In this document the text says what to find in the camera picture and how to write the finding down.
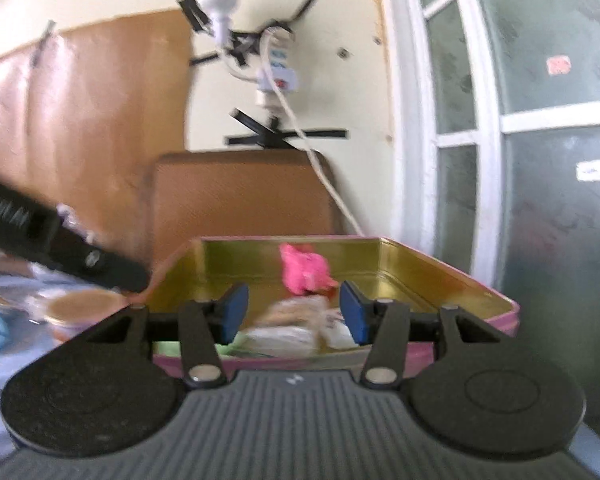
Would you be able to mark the pink knitted cloth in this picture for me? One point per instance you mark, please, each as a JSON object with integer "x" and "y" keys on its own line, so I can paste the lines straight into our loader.
{"x": 302, "y": 270}

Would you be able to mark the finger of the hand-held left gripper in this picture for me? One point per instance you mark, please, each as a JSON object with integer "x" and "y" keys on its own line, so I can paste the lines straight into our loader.
{"x": 105, "y": 265}

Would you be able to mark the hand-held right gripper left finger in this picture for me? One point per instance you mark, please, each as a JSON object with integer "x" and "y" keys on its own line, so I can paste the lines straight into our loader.
{"x": 232, "y": 312}

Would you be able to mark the wicker chair back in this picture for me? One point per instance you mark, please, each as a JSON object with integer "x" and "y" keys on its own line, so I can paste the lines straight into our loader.
{"x": 240, "y": 200}

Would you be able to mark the pink tin box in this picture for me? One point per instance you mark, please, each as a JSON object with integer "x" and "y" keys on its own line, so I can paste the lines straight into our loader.
{"x": 430, "y": 280}

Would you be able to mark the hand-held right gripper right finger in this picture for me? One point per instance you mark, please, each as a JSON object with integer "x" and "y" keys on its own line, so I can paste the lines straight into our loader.
{"x": 355, "y": 317}

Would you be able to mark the light green packet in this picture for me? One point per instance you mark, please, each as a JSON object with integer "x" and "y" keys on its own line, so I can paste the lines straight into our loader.
{"x": 167, "y": 349}

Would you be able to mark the black tape strips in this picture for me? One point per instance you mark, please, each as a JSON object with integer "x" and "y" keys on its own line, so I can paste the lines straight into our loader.
{"x": 240, "y": 42}

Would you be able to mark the black tape cross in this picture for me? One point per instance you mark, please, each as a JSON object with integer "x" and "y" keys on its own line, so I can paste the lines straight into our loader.
{"x": 270, "y": 135}

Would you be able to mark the white power strip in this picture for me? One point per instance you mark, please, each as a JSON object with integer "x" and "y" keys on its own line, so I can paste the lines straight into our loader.
{"x": 279, "y": 67}

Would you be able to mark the blue checked tablecloth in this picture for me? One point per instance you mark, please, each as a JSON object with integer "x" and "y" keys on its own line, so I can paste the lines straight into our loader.
{"x": 10, "y": 375}

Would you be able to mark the printed napkin pack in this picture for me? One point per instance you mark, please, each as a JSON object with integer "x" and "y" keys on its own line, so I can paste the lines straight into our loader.
{"x": 290, "y": 325}

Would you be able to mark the white framed glass door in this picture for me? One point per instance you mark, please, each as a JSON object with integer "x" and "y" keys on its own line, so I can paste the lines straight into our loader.
{"x": 485, "y": 110}

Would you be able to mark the white sticker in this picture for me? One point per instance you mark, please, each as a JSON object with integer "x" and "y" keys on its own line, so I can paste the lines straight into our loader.
{"x": 592, "y": 170}

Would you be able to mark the red sticker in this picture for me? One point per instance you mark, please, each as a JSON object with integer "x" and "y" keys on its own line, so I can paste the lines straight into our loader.
{"x": 559, "y": 65}

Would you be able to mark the food can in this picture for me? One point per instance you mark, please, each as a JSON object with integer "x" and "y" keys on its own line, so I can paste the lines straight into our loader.
{"x": 80, "y": 307}

